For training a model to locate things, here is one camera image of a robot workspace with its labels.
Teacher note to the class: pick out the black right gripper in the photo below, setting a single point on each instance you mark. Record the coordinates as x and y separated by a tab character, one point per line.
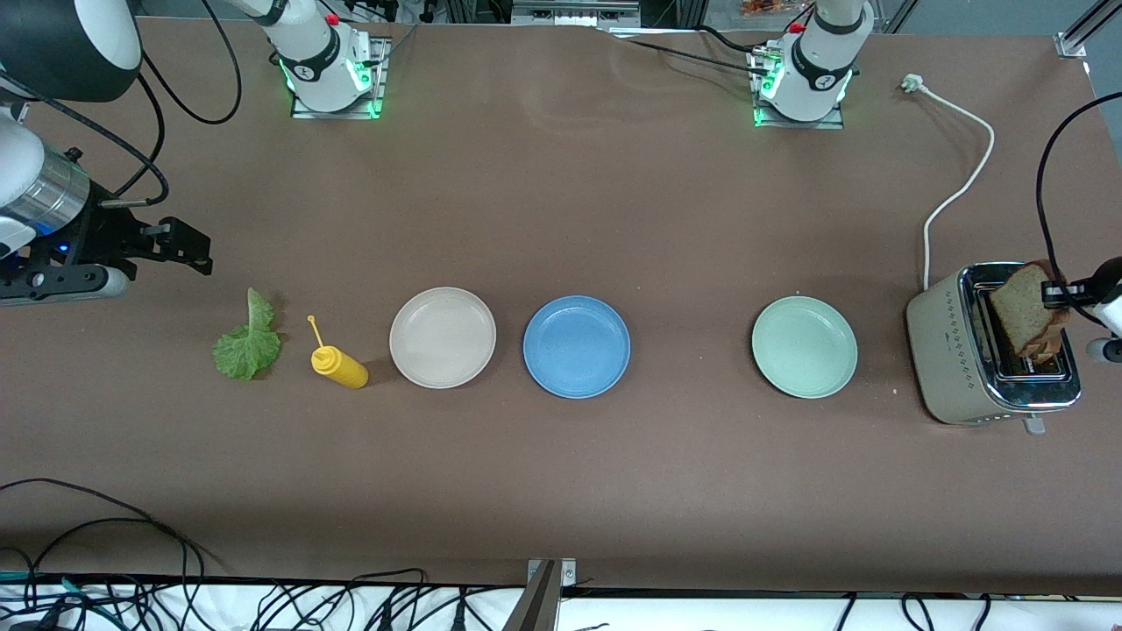
98	238

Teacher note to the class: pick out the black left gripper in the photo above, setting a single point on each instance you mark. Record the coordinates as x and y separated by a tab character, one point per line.
1106	287

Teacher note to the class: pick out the brown bread slice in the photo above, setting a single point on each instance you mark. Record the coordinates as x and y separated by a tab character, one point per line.
1047	353
1021	311

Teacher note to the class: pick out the green lettuce leaf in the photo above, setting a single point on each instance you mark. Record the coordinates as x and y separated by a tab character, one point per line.
245	350

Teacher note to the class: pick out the yellow mustard squeeze bottle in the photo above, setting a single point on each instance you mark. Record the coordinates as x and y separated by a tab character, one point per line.
342	368

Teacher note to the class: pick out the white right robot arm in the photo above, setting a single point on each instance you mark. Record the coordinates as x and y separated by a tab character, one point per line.
311	48

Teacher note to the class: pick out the mint green round plate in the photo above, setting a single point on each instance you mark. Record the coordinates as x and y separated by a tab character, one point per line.
804	346

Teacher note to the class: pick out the beige round plate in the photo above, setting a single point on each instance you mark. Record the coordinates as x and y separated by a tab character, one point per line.
443	337

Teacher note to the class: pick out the blue round plate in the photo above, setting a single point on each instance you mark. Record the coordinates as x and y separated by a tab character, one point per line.
576	346

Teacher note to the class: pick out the beige chrome toaster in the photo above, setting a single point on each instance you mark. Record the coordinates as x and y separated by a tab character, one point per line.
942	350

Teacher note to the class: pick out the orange snack packet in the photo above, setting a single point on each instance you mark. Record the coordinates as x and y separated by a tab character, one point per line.
771	7

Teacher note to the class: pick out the grey metal power strip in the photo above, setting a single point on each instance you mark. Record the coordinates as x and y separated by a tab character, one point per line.
570	13

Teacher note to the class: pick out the grey aluminium profile bar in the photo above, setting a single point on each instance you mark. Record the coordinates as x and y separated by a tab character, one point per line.
535	609

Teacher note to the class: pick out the aluminium frame corner bracket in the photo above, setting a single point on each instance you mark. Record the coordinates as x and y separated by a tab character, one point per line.
1071	46

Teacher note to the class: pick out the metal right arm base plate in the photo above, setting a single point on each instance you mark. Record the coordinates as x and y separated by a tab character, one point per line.
379	83

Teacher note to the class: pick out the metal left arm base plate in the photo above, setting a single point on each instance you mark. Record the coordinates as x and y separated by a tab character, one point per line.
828	124

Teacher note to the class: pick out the small metal table bracket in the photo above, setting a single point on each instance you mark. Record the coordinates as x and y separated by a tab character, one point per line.
568	571

